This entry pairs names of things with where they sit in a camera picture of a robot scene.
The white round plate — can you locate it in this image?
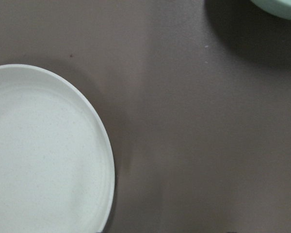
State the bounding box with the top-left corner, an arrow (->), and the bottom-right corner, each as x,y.
0,64 -> 115,233

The mint green bowl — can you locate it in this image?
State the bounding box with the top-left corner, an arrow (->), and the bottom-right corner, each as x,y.
251,0 -> 291,20

